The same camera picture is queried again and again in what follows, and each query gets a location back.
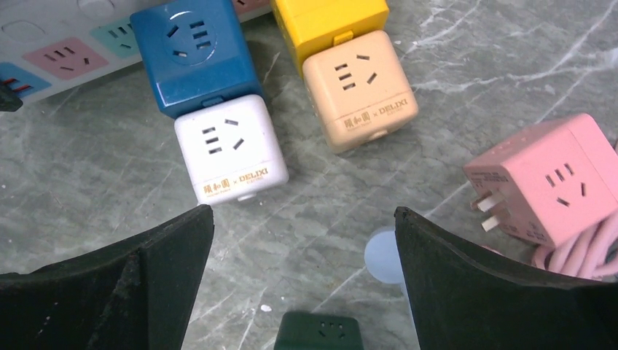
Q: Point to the dark blue cube adapter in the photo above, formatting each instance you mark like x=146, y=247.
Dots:
x=195, y=55

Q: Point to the white cube adapter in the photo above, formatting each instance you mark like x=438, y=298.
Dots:
x=231, y=150

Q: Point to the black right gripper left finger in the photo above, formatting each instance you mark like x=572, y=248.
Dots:
x=137, y=293

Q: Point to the orange wooden cube adapter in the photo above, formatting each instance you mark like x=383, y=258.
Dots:
x=359, y=91

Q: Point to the white long power strip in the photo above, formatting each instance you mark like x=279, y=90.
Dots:
x=50, y=46

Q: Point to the dark green cube adapter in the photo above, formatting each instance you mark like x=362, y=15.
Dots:
x=306, y=331

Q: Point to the yellow cube adapter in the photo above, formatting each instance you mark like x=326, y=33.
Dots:
x=312, y=26

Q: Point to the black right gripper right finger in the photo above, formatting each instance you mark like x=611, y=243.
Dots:
x=464, y=296

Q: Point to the pink cube adapter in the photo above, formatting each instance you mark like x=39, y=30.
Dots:
x=548, y=182

